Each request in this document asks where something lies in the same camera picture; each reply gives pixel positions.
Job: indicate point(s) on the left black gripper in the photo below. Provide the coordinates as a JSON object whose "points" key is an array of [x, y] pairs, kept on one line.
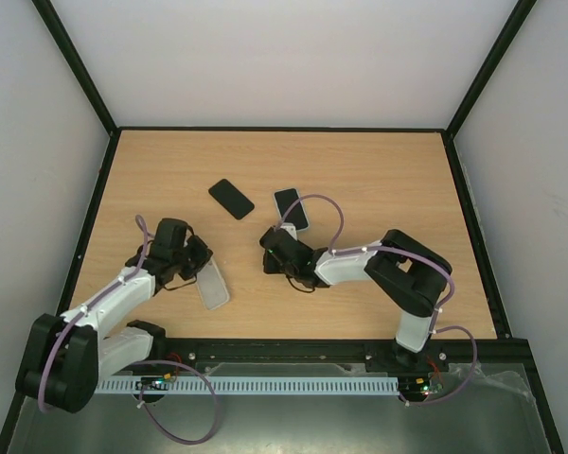
{"points": [[204, 253]]}

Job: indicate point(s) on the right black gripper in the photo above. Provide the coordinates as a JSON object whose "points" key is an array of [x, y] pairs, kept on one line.
{"points": [[273, 247]]}

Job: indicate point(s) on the beige phone case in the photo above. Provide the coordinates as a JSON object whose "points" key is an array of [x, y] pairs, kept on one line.
{"points": [[211, 286]]}

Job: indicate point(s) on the white-edged black phone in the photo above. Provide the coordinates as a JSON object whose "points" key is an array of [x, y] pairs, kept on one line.
{"points": [[292, 208]]}

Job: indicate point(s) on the light blue phone case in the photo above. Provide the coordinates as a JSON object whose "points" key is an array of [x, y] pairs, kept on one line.
{"points": [[293, 213]]}

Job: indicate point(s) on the black phone face down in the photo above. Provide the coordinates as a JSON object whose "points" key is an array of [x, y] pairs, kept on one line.
{"points": [[231, 199]]}

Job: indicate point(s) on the purple phone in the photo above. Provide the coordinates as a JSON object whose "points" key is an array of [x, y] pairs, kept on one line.
{"points": [[270, 264]]}

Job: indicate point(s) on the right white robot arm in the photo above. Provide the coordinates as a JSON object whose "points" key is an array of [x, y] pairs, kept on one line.
{"points": [[415, 278]]}

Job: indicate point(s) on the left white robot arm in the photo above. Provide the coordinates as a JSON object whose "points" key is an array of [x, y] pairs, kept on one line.
{"points": [[68, 355]]}

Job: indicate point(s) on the light blue cable duct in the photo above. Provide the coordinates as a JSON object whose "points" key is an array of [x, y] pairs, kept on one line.
{"points": [[252, 385]]}

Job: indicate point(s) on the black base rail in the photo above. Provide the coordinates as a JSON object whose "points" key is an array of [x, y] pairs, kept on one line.
{"points": [[375, 355]]}

